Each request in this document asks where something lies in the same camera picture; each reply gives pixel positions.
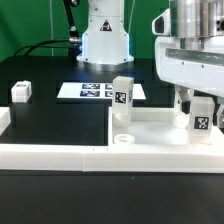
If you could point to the white U-shaped obstacle fence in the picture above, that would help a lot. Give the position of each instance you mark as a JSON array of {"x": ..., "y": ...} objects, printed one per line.
[{"x": 201, "y": 158}]

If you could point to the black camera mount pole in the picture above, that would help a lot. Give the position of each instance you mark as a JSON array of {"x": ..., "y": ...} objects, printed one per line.
[{"x": 74, "y": 49}]

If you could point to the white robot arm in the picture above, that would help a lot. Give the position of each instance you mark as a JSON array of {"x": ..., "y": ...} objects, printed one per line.
[{"x": 105, "y": 43}]

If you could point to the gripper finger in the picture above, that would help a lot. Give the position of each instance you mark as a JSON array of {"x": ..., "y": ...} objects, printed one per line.
[
  {"x": 184, "y": 100},
  {"x": 220, "y": 116}
]

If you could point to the white square table top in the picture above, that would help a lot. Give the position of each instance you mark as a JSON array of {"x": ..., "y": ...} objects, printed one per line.
[{"x": 148, "y": 126}]

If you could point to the white base tag plate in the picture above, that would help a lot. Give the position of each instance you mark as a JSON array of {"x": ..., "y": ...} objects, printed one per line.
[{"x": 75, "y": 90}]

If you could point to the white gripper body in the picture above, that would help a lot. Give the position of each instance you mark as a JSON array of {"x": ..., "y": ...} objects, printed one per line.
[{"x": 189, "y": 48}]

